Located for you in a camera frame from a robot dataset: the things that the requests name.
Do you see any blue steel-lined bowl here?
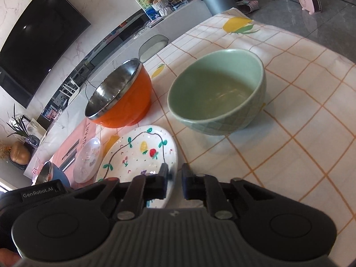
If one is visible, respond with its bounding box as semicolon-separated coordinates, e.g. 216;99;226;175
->
32;161;70;187

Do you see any green ceramic bowl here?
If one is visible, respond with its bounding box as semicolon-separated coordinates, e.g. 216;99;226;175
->
167;49;267;136

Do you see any potted grass plant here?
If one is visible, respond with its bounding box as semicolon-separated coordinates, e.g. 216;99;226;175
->
7;105;40;149

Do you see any golden brown vase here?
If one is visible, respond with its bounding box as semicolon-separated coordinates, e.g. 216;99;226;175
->
10;142;31;165

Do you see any orange steel-lined bowl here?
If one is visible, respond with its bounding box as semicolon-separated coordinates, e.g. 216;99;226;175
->
85;58;152;128

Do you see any black wall television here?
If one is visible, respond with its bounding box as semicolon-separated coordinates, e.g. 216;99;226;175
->
1;0;90;107

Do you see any person's left hand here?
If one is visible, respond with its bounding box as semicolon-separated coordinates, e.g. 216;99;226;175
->
0;248;21;267

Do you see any checked lemon tablecloth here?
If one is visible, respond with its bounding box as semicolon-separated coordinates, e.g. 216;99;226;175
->
27;8;355;266

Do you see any white marble tv console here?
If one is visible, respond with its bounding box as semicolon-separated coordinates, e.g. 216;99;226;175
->
24;0;212;179

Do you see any white fruit painted plate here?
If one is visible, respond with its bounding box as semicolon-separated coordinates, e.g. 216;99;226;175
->
95;125;178;208

